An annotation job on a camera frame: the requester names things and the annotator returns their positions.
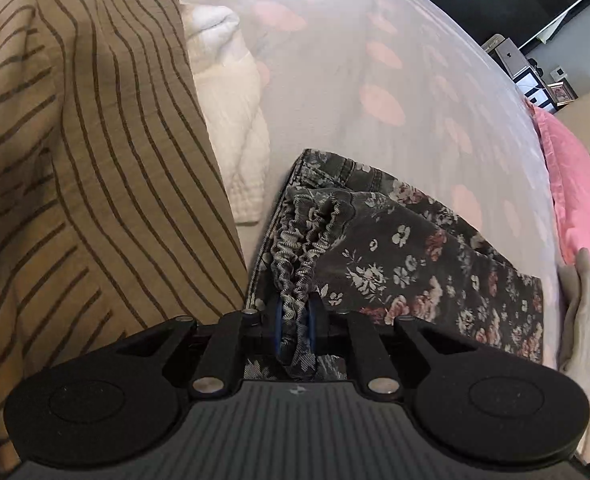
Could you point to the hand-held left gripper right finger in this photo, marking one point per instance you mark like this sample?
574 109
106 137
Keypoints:
316 325

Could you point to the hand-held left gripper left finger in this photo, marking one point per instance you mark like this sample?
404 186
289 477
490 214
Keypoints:
277 327

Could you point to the dark floral pants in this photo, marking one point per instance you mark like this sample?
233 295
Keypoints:
400 270

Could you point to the white knit garment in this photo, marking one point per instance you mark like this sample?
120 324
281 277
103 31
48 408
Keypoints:
230 110

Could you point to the tan striped garment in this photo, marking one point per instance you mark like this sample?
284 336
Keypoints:
100 160

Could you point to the bed with pink dotted sheet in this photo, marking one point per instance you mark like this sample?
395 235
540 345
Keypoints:
350 50

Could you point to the pink pillow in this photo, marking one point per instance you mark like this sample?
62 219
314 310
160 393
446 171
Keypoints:
572 175

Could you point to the black and white picture frame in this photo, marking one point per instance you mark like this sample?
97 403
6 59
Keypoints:
535 91

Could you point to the small ornate picture frame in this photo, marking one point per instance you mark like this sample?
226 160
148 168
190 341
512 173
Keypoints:
561 92

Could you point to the white wall socket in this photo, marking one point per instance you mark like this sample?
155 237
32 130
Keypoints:
558 71

